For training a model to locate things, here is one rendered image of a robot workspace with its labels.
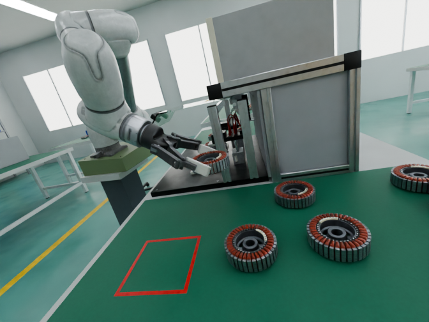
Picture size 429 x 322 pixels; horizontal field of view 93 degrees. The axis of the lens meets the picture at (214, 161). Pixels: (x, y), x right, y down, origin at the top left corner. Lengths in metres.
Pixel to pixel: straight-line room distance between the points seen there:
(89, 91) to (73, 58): 0.07
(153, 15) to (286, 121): 5.68
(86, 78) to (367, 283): 0.67
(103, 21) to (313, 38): 0.82
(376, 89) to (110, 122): 6.24
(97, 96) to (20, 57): 7.75
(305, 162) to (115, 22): 0.96
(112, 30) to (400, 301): 1.19
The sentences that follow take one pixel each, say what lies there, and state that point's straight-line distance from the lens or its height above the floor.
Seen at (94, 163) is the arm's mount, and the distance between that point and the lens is 1.50.
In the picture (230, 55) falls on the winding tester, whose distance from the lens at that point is 0.78.
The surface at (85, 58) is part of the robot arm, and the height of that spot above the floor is 1.22.
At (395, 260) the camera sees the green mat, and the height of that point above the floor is 0.75.
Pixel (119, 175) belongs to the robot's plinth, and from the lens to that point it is 1.39.
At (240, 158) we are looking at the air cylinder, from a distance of 0.90.
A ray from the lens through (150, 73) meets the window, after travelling 6.08.
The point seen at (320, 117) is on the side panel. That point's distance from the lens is 0.73.
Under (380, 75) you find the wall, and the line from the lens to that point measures 6.49.
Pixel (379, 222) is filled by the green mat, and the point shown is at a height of 0.75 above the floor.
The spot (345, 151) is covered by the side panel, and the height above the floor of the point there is 0.82.
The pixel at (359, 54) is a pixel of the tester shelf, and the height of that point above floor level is 1.10.
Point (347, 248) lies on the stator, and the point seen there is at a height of 0.78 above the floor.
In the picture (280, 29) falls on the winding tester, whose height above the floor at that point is 1.23.
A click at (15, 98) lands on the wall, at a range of 8.75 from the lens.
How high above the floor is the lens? 1.10
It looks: 19 degrees down
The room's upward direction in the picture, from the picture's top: 13 degrees counter-clockwise
